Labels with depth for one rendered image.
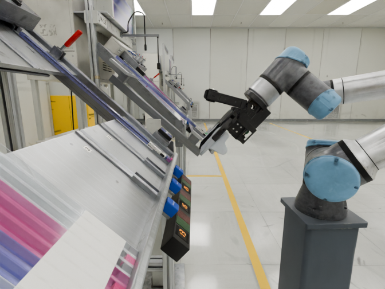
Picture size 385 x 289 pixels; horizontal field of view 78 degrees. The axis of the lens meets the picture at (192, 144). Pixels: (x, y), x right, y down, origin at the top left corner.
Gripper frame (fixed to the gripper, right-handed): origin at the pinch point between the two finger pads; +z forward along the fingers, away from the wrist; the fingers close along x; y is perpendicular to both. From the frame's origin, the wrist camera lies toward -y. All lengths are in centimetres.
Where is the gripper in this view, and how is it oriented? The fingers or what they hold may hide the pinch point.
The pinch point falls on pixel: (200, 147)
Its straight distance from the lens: 66.9
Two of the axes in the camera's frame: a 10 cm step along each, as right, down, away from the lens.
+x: 0.1, -2.1, 9.8
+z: -6.8, 7.2, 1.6
